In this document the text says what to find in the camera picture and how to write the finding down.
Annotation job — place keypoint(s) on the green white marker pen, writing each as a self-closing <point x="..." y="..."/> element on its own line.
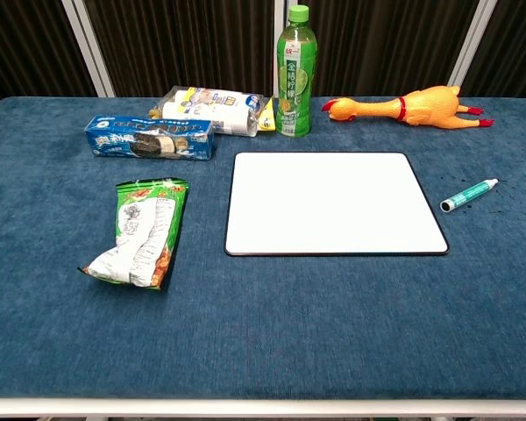
<point x="467" y="196"/>

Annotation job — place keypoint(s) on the white square board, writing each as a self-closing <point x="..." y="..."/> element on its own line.
<point x="333" y="201"/>

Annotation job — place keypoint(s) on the white yellow snack pack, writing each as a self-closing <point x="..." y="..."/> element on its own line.
<point x="215" y="109"/>

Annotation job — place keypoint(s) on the blue table cloth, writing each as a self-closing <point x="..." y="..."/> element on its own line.
<point x="263" y="329"/>

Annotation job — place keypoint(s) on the green peanut snack bag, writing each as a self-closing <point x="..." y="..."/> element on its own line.
<point x="144" y="232"/>

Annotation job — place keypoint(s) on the green tea drink bottle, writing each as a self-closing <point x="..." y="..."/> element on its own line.
<point x="294" y="87"/>

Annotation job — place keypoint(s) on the blue Oreo cookie box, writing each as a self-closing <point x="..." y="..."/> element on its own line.
<point x="149" y="138"/>

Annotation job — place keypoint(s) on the dark ribbed partition panel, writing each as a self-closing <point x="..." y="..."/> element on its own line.
<point x="179" y="44"/>
<point x="513" y="44"/>
<point x="26" y="44"/>
<point x="377" y="44"/>

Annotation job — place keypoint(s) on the yellow rubber chicken toy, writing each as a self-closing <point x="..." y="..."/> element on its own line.
<point x="429" y="107"/>

